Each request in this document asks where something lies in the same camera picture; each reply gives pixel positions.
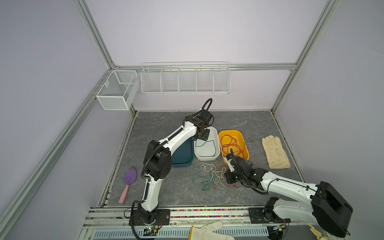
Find beige work glove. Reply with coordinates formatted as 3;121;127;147
262;135;291;170

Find white plastic bin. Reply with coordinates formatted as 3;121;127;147
194;127;221;162

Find cable pile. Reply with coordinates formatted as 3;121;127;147
191;161;239;192

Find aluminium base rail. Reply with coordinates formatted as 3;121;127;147
82;206;307;229

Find dark teal plastic bin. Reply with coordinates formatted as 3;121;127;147
172;138;194;168

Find red cable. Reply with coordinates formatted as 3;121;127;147
220;134;247;160

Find white wire shelf basket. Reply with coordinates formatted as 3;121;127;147
141;62;232;95

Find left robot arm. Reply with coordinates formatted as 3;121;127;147
131;98;215;225

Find purple object at left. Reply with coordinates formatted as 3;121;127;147
118;166;137;205

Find white mesh box basket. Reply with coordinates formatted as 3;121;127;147
96;70;140;111

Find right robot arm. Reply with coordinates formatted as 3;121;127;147
224;153;353;238

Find yellow plastic bin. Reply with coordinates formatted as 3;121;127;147
219;130;250;162

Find small cream object front right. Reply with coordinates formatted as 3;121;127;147
308;224;330;240

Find white glove at front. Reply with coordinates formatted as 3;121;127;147
189;221;235;240

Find green cable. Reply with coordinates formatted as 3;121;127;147
195;138;217;154

